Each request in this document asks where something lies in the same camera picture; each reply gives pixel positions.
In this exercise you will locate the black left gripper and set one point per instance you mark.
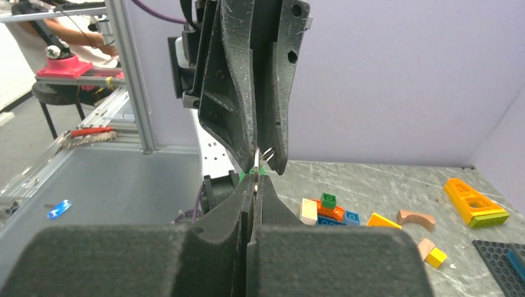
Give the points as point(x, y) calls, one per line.
point(213, 70)

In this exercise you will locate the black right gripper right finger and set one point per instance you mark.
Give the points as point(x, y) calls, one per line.
point(289, 258)

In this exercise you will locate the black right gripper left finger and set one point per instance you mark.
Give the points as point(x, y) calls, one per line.
point(207, 258)

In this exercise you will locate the silver key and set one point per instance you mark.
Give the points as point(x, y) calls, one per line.
point(260, 159)

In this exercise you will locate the green key tag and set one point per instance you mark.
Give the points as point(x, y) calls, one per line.
point(262, 171)

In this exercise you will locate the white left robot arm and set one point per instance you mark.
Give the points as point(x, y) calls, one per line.
point(217, 163)

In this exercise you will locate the colourful brick boat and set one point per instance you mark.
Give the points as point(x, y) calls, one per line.
point(326, 212)

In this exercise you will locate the yellow window brick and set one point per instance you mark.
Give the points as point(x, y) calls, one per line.
point(377, 220)

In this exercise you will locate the curved tan wooden block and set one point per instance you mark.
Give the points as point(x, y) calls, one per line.
point(425, 220)

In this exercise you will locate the straight tan wooden block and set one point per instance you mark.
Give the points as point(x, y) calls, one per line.
point(425, 246)

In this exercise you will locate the yellow cube block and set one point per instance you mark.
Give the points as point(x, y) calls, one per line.
point(436, 258)

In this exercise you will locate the blue key tag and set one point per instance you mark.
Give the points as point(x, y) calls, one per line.
point(58, 209)

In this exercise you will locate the person in white shirt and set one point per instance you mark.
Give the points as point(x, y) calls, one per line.
point(86, 45)

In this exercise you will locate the red key tag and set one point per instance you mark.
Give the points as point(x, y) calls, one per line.
point(89, 131)

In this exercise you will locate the orange triangular brick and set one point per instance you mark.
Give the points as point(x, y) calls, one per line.
point(475, 209)

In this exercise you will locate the grey blue brick stack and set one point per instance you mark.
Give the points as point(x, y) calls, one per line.
point(505, 262)

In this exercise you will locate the aluminium frame post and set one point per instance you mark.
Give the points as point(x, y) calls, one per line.
point(120, 23)

